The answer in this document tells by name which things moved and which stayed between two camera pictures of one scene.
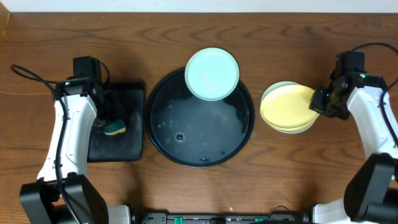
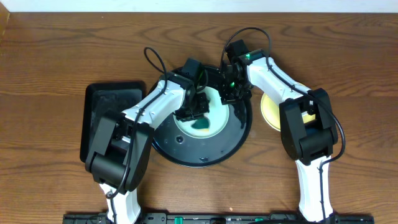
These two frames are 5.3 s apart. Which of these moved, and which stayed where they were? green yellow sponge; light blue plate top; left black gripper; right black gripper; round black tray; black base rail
Moved: right black gripper; green yellow sponge; left black gripper; light blue plate top
Stayed: round black tray; black base rail
